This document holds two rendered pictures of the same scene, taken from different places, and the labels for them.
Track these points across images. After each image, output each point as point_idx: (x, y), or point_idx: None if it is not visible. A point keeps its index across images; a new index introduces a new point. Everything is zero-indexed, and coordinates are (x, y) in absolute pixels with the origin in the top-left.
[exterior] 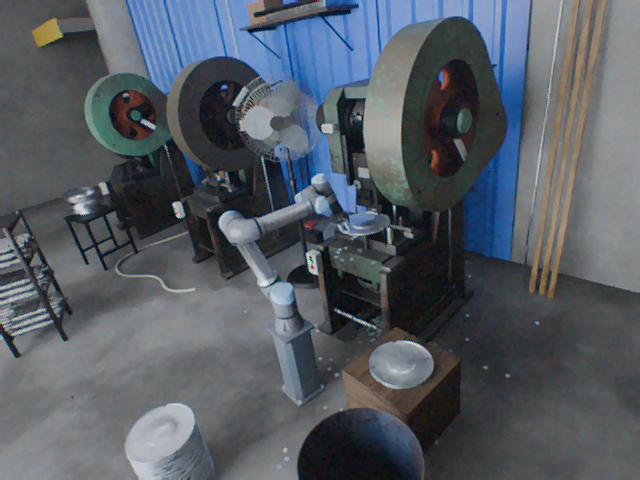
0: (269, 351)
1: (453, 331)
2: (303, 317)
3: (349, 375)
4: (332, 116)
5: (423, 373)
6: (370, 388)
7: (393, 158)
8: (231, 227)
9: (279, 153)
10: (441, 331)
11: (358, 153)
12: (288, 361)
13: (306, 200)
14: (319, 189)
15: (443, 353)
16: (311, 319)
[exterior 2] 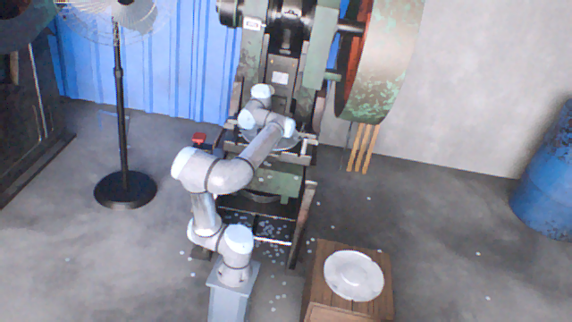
0: (148, 303)
1: (317, 222)
2: (158, 246)
3: (321, 304)
4: (258, 9)
5: (377, 277)
6: (349, 309)
7: (391, 82)
8: (222, 176)
9: (109, 33)
10: (308, 224)
11: (278, 55)
12: (238, 312)
13: (275, 123)
14: (265, 105)
15: (374, 252)
16: (171, 246)
